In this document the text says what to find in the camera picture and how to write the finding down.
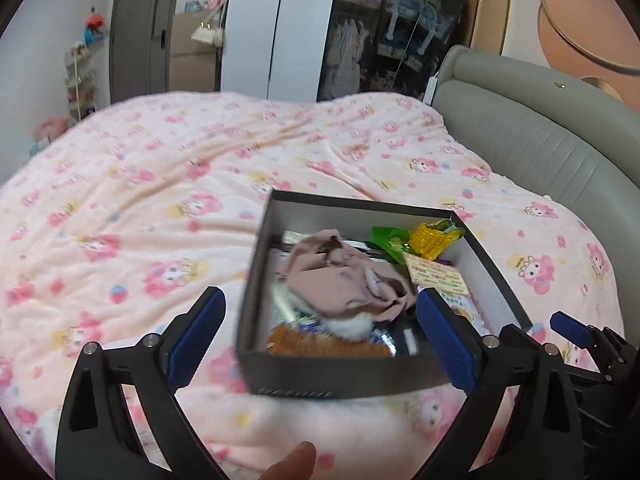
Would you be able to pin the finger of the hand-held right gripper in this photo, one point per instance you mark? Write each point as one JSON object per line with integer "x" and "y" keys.
{"x": 572, "y": 327}

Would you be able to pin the pink printed blanket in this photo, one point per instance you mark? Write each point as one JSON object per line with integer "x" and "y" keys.
{"x": 150, "y": 210}

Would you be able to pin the red blue plush toy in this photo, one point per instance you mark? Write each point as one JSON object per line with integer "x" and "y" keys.
{"x": 96, "y": 25}

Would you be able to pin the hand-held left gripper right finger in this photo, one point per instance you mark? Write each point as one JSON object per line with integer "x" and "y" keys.
{"x": 445, "y": 340}

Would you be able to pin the white shelf rack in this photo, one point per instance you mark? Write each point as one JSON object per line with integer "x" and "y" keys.
{"x": 81, "y": 85}

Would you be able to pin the pink yellow card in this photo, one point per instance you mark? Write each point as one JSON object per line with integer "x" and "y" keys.
{"x": 437, "y": 275}

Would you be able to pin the grey padded headboard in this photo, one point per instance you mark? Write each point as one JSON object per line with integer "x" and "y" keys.
{"x": 540, "y": 130}

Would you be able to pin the person's left hand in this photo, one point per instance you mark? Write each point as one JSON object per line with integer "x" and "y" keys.
{"x": 292, "y": 465}

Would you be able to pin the grey cardboard box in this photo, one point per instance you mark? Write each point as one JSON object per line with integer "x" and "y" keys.
{"x": 300, "y": 377}

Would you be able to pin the yellow corn packet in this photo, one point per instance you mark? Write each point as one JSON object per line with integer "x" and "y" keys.
{"x": 432, "y": 240}

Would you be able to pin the white fluffy item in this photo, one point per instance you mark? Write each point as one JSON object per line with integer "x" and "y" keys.
{"x": 347, "y": 325}

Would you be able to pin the hanging clothes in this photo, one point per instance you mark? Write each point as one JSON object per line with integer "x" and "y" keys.
{"x": 350, "y": 55}

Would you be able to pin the white power strip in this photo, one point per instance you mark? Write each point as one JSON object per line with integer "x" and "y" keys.
{"x": 431, "y": 90}

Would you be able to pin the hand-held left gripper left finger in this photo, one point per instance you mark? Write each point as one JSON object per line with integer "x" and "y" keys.
{"x": 197, "y": 335}

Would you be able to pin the white wardrobe door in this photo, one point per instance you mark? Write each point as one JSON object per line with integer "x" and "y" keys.
{"x": 280, "y": 25}

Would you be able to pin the cream handbag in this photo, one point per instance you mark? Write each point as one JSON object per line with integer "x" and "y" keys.
{"x": 206, "y": 34}

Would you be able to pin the pink cloth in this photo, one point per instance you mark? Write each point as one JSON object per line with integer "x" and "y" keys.
{"x": 340, "y": 280}

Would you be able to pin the green packet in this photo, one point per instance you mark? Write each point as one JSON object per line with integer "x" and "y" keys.
{"x": 392, "y": 242}

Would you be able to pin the grey door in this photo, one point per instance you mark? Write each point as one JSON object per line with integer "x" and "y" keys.
{"x": 145, "y": 30}

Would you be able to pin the pink plush toy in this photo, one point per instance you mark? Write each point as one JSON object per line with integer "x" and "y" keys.
{"x": 50, "y": 130}

